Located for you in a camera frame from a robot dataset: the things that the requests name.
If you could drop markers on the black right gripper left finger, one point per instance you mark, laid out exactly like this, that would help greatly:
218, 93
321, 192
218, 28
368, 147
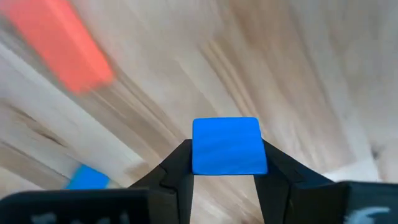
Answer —
174, 186

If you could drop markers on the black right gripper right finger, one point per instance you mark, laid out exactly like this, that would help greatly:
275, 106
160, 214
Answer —
286, 193

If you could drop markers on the blue cube block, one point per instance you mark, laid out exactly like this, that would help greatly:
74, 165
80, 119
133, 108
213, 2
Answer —
228, 146

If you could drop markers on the long blue block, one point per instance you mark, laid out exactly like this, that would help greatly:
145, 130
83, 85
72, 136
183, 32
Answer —
88, 180

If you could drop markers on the red rectangular block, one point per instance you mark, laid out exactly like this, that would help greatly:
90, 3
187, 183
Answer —
59, 46

